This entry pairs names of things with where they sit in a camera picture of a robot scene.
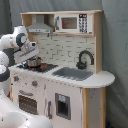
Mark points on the wooden toy kitchen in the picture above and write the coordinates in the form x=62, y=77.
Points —
x=63, y=49

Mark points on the grey toy sink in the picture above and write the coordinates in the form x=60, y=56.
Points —
x=72, y=73

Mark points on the black toy faucet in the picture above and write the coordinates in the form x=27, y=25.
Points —
x=82, y=63

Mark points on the black toy stovetop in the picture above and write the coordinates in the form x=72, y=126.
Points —
x=43, y=67

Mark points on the metal toy pot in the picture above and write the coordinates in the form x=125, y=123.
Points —
x=34, y=62

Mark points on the right red stove knob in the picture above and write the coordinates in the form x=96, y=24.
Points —
x=34, y=83

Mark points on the red stove knob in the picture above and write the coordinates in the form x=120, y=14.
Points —
x=34, y=83
x=15, y=78

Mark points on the toy cabinet door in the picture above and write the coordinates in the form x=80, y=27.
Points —
x=64, y=105

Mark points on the toy microwave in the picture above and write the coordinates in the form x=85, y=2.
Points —
x=73, y=23

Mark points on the grey range hood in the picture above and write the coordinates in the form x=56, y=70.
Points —
x=40, y=24

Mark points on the left red stove knob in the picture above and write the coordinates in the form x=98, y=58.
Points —
x=15, y=78

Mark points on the toy oven door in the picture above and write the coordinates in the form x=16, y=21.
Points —
x=27, y=102

